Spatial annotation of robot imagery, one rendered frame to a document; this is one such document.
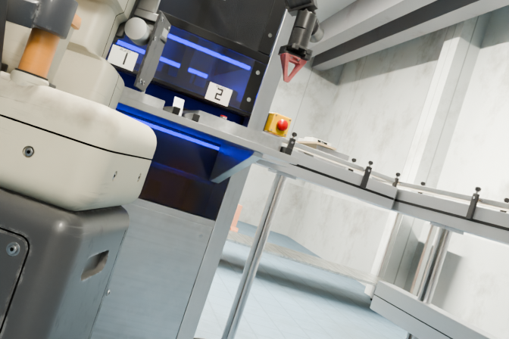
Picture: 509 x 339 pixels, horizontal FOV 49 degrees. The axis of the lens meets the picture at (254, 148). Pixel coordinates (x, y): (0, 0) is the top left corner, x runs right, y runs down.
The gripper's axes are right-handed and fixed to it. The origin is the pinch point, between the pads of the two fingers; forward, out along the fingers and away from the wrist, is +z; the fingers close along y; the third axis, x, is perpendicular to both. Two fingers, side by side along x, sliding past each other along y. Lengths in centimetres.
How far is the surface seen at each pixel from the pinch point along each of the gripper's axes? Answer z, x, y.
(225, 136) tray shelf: 21.1, 12.8, -2.2
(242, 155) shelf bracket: 24.3, 1.7, 13.0
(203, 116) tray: 17.5, 19.6, 0.9
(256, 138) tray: 18.6, 3.1, 1.0
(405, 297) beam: 56, -82, 30
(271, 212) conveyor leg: 41, -30, 53
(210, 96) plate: 7.9, 10.7, 37.8
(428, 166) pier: -31, -299, 339
